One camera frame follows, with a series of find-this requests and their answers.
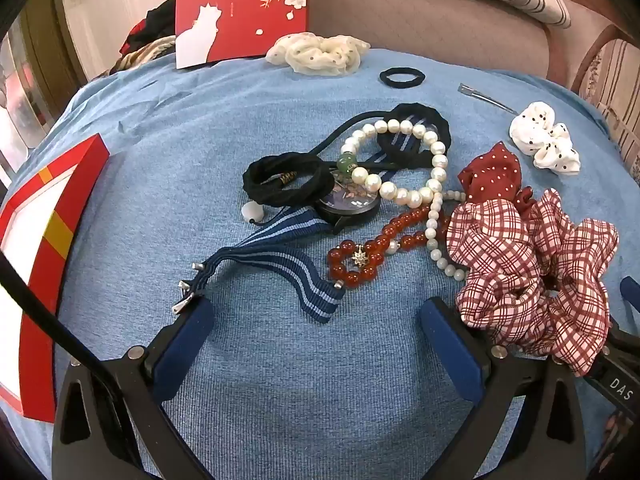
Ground small white bead bracelet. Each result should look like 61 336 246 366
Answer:
424 189 469 281

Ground brown sofa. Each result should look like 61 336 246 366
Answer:
309 0 557 82

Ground silver hair clip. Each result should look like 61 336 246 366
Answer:
458 83 519 114

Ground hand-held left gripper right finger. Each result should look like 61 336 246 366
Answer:
419 296 594 480

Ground red bead bracelet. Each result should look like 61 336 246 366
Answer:
327 204 437 291

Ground small black hair tie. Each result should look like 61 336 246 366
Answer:
378 66 426 87

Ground large pearl bracelet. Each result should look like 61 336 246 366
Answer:
340 118 448 207

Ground large black hair tie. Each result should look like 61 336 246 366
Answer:
376 102 452 163

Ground blue blanket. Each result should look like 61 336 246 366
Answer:
10 47 640 480

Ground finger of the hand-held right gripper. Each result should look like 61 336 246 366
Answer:
582 276 640 408

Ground wooden glass door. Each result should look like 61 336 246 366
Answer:
0 0 88 176

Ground white black-dotted scrunchie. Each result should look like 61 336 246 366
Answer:
508 101 582 176

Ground red box lid white cat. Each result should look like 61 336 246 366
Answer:
175 0 312 69

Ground black cord necklace white pendant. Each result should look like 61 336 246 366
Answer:
241 110 436 226

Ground red white-dotted scrunchie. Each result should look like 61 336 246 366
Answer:
457 142 537 213

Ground patterned scarf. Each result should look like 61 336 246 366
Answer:
108 39 177 75

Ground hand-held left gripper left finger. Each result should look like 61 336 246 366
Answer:
51 296 216 480

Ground red plaid scrunchie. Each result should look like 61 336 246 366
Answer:
446 188 621 377

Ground cream dotted scrunchie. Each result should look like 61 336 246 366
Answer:
265 32 371 79

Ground dark clothes pile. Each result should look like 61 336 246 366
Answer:
120 0 179 54

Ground red gift box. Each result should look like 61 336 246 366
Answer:
0 134 111 423

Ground watch with blue striped strap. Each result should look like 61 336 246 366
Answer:
171 112 431 324

